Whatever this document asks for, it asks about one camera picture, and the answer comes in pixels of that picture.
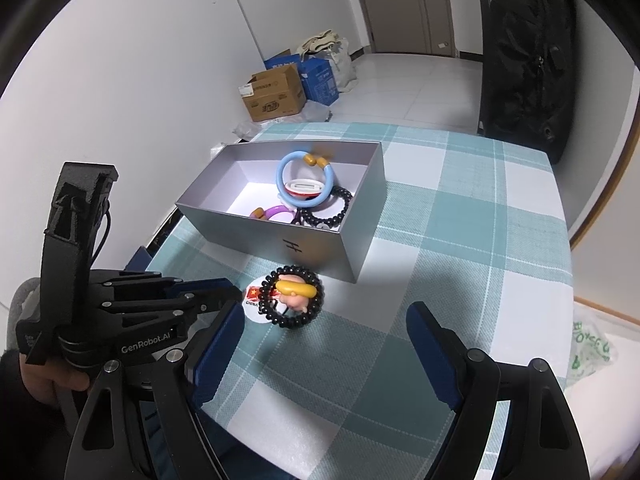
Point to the grey open cardboard box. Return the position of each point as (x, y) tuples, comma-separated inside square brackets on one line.
[(239, 201)]

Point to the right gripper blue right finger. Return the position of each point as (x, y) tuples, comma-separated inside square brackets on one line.
[(441, 353)]

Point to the grey door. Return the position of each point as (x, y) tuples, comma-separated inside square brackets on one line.
[(410, 26)]

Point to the grey plastic mailer bag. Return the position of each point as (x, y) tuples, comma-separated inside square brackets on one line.
[(314, 112)]

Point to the green printed plastic bag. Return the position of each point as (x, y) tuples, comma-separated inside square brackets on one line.
[(590, 349)]

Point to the brown cardboard box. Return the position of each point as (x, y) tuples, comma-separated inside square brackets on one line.
[(274, 93)]

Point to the cream tote bag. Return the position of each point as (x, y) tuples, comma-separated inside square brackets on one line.
[(328, 44)]

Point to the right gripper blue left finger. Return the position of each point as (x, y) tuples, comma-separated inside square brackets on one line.
[(210, 352)]

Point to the black suitcase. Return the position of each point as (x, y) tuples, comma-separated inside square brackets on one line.
[(529, 76)]

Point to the blue cardboard box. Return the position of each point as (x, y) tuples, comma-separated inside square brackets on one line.
[(315, 74)]

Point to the white round red badge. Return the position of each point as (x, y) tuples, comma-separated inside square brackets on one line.
[(250, 302)]

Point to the white woven sack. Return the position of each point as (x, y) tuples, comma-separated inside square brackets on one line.
[(343, 71)]

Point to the left hand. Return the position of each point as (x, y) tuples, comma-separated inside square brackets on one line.
[(43, 381)]

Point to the black bead bracelet pig charm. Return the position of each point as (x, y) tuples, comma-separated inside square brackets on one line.
[(290, 297)]

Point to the silver plastic mailer bag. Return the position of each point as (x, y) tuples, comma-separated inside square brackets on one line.
[(246, 131)]

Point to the teal plaid tablecloth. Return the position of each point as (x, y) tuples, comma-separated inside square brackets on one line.
[(472, 227)]

